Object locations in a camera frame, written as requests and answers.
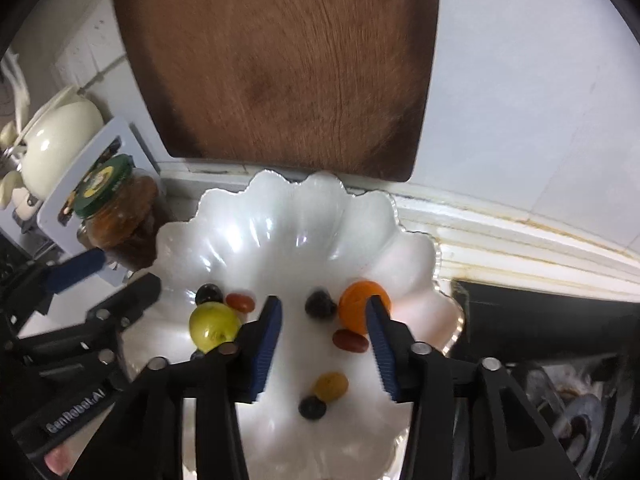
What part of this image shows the orange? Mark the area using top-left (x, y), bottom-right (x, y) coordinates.
top-left (338, 281), bottom-right (392, 336)

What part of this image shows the brown wooden cutting board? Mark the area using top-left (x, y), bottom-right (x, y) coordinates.
top-left (107, 0), bottom-right (442, 183)

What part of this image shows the cream saucepan with lid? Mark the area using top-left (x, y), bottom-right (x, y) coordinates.
top-left (0, 122), bottom-right (31, 211)

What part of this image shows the dark purple plum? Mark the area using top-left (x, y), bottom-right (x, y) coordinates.
top-left (305, 289), bottom-right (337, 319)
top-left (298, 395), bottom-right (328, 420)
top-left (195, 283), bottom-right (224, 307)

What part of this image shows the glass jar of red sauce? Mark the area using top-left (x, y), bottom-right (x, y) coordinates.
top-left (74, 154), bottom-right (168, 271)

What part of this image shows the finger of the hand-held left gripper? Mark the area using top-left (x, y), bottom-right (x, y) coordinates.
top-left (0, 248), bottom-right (109, 327)
top-left (5, 274), bottom-right (162, 357)

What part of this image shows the person's left hand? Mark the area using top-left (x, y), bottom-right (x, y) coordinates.
top-left (42, 447), bottom-right (74, 477)

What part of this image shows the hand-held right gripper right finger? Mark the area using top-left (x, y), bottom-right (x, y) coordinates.
top-left (364, 296), bottom-right (583, 480)

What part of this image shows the cream lidded casserole pot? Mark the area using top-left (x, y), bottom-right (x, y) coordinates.
top-left (15, 85), bottom-right (106, 196)

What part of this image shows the black gas stove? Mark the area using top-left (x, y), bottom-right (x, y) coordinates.
top-left (450, 280), bottom-right (640, 480)

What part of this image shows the white corner shelf rack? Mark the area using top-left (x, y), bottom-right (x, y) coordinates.
top-left (36, 116), bottom-right (161, 286)

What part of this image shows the white scalloped bowl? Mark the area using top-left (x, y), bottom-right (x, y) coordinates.
top-left (117, 170), bottom-right (463, 480)

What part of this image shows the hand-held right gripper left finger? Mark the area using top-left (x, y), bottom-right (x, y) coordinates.
top-left (100, 295), bottom-right (283, 480)

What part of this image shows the green apple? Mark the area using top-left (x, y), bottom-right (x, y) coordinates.
top-left (188, 302), bottom-right (241, 353)

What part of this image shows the red cherry tomato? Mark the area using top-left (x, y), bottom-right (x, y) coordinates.
top-left (225, 292), bottom-right (257, 312)
top-left (332, 329), bottom-right (370, 353)

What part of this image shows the tan longan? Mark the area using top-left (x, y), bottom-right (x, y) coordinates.
top-left (313, 371), bottom-right (349, 402)

